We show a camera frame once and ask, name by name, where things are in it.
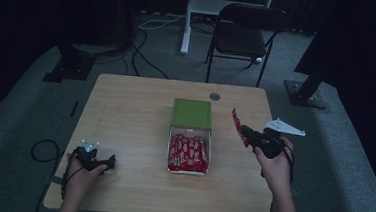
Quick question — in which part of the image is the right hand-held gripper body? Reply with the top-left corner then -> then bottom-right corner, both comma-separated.
254,116 -> 308,162

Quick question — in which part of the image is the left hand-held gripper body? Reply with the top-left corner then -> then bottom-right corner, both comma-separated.
71,138 -> 109,173

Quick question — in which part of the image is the red snack packet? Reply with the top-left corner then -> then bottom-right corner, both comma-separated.
228,107 -> 253,148

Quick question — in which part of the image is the white drawer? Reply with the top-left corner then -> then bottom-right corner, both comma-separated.
165,124 -> 215,178

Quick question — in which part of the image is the green drawer box casing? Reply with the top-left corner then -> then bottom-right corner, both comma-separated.
170,97 -> 214,131

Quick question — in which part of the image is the pile of red packets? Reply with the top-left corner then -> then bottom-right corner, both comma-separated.
167,133 -> 212,175

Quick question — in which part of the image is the person's left hand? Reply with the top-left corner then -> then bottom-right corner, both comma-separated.
61,157 -> 109,203

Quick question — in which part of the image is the person's right hand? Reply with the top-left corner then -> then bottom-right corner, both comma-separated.
251,136 -> 297,196

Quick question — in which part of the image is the small black floor strip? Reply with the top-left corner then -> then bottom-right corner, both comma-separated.
69,100 -> 80,118

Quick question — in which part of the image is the black stand base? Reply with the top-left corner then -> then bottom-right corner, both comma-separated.
282,32 -> 335,111
41,41 -> 98,86

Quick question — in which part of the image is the black folding chair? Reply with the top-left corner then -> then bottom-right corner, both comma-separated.
203,0 -> 288,90

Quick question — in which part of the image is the grey round stand foot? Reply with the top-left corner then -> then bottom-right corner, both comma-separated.
70,41 -> 125,59

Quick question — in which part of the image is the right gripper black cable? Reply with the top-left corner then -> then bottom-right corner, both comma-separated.
269,141 -> 299,212

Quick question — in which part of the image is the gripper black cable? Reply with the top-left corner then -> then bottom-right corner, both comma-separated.
33,150 -> 85,212
269,141 -> 299,212

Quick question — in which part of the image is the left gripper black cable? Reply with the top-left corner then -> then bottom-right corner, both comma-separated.
33,150 -> 85,212

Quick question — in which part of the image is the black looped floor cable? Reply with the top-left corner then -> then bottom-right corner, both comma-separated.
30,137 -> 62,165

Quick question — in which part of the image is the white floor cable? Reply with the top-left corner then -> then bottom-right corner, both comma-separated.
136,11 -> 187,34

